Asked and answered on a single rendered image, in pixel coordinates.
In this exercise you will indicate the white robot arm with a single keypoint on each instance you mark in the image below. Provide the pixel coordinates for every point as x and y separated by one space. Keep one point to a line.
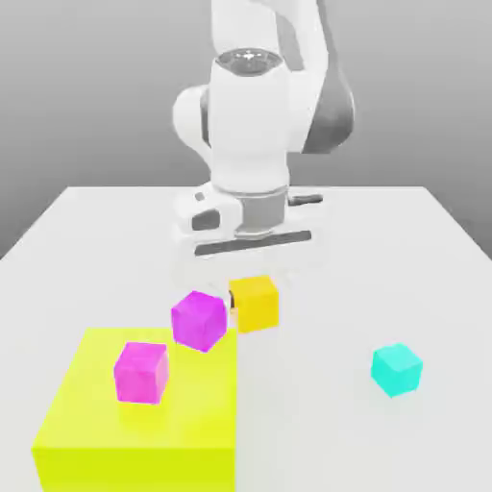
249 127

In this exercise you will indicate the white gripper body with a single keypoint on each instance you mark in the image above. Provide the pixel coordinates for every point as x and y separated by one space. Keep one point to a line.
251 243

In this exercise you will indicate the large yellow box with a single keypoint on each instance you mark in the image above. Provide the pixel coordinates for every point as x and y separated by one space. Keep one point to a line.
161 430

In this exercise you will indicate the small yellow cube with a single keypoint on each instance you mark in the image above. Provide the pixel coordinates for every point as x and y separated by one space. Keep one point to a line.
256 303

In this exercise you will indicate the small magenta cube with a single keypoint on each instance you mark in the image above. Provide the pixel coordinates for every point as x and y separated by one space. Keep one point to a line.
141 373
199 321

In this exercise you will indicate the small cyan cube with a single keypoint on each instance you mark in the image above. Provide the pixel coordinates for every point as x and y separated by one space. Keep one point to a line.
396 369

